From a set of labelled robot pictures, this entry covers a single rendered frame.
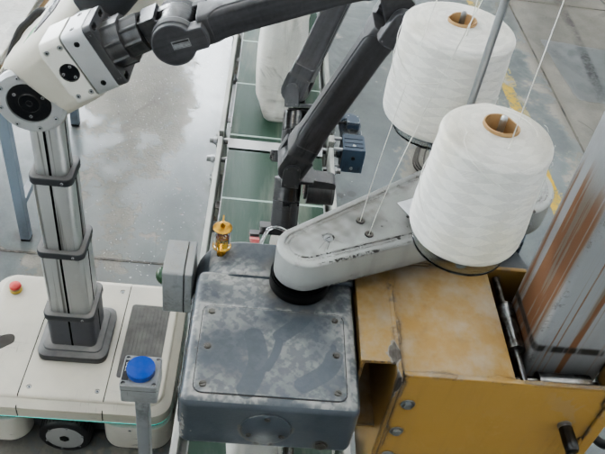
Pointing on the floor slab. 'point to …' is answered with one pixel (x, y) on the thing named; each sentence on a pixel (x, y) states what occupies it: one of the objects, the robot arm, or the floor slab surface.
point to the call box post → (143, 428)
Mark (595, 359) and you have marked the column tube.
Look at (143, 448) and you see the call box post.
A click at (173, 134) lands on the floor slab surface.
